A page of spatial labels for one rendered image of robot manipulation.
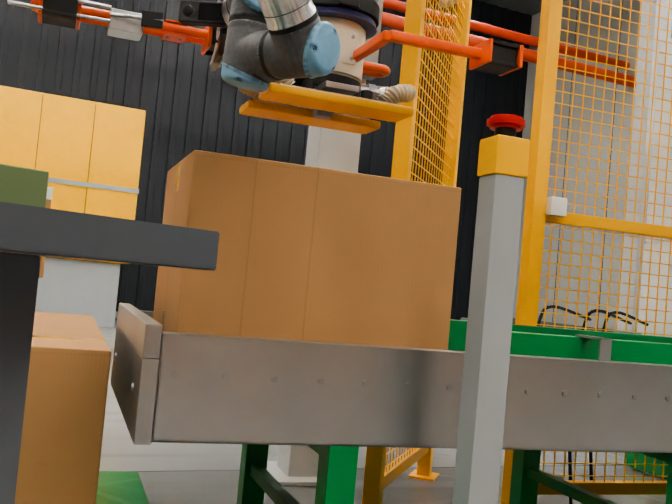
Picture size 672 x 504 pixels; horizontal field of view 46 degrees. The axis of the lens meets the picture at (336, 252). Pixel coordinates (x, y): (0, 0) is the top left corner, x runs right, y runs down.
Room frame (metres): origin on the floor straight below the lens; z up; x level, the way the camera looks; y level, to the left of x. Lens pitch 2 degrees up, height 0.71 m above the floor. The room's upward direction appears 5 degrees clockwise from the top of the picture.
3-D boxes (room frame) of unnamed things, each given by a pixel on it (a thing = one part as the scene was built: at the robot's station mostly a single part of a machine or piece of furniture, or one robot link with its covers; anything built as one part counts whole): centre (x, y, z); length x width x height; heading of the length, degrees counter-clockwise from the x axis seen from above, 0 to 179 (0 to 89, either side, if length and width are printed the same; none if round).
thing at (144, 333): (1.70, 0.42, 0.58); 0.70 x 0.03 x 0.06; 19
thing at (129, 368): (1.70, 0.42, 0.48); 0.70 x 0.03 x 0.15; 19
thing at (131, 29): (1.68, 0.50, 1.23); 0.07 x 0.07 x 0.04; 20
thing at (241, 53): (1.43, 0.19, 1.12); 0.12 x 0.09 x 0.12; 54
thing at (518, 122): (1.42, -0.29, 1.02); 0.07 x 0.07 x 0.04
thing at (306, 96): (1.75, 0.03, 1.13); 0.34 x 0.10 x 0.05; 110
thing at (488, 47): (1.69, -0.31, 1.23); 0.09 x 0.08 x 0.05; 20
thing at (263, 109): (1.92, 0.09, 1.13); 0.34 x 0.10 x 0.05; 110
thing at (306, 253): (1.83, 0.08, 0.75); 0.60 x 0.40 x 0.40; 109
